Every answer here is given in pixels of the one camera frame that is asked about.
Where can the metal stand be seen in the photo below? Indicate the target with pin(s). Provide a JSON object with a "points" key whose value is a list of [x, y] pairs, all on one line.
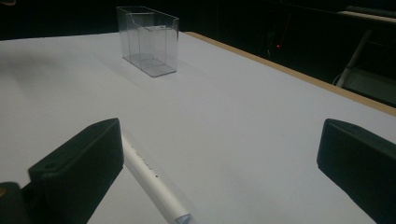
{"points": [[364, 59]]}

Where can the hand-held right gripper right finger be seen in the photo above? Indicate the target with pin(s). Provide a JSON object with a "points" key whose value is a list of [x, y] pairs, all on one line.
{"points": [[361, 161]]}

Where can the clear plastic holder box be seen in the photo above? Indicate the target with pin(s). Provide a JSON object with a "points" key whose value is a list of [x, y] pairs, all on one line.
{"points": [[149, 43]]}

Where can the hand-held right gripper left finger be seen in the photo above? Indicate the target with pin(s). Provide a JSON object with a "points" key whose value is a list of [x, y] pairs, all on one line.
{"points": [[81, 168]]}

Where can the white pen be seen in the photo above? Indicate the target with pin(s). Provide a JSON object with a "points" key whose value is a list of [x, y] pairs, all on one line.
{"points": [[152, 180]]}

